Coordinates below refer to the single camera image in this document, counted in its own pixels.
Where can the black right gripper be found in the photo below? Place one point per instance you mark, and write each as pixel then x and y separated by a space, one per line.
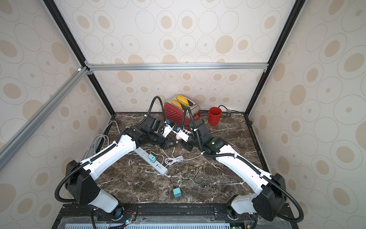
pixel 189 143

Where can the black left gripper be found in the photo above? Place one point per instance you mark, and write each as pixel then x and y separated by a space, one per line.
pixel 167 144

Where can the teal charger with white cable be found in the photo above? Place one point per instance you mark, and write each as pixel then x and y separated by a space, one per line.
pixel 168 161

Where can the white power strip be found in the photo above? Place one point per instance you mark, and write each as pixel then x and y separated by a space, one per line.
pixel 156 165

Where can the teal charger with black cable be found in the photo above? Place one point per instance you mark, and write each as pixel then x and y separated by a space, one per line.
pixel 177 192

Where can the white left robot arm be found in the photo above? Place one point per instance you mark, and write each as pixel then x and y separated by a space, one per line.
pixel 79 184

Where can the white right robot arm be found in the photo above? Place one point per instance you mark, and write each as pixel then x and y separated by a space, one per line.
pixel 269 191

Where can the red plastic cup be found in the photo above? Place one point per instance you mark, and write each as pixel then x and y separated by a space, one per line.
pixel 214 116

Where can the red polka dot toaster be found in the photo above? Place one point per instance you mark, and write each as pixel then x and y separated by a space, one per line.
pixel 172 113

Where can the yellow toast slice front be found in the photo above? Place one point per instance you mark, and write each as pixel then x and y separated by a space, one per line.
pixel 176 104

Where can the yellow toast slice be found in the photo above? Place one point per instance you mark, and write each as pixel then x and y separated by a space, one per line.
pixel 176 104
pixel 182 100

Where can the yellow toast slice back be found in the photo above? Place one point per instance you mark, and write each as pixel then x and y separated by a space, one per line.
pixel 182 100

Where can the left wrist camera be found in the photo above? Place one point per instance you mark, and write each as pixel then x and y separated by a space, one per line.
pixel 168 127

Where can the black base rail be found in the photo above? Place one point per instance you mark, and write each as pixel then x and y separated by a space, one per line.
pixel 164 216

